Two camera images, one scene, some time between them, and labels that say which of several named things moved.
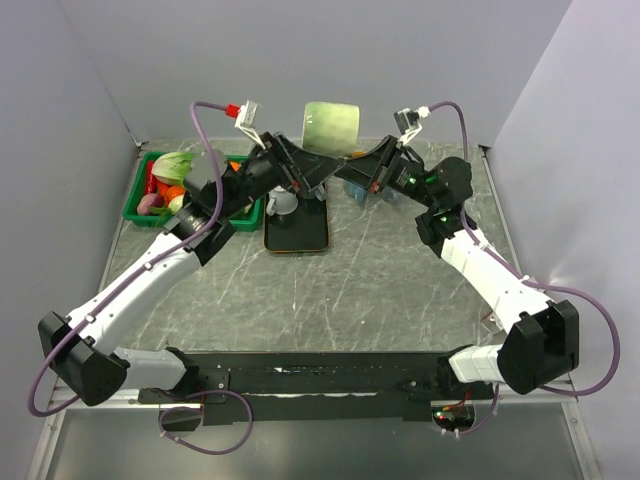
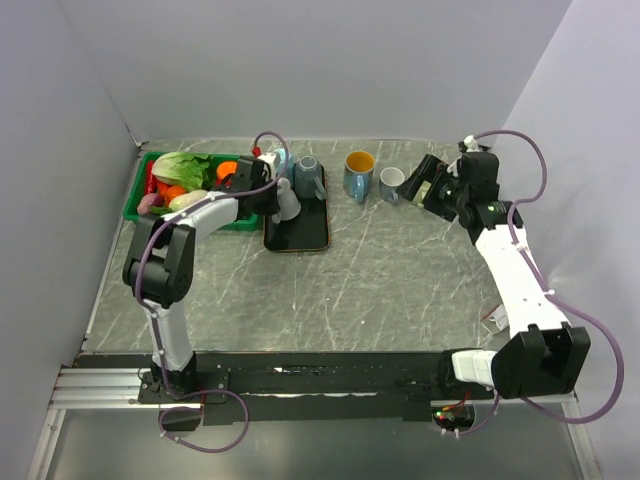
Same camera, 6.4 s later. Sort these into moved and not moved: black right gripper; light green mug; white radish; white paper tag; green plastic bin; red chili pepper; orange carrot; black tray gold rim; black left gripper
Moved: black left gripper; light green mug; black right gripper
Not moved: white paper tag; red chili pepper; green plastic bin; white radish; black tray gold rim; orange carrot
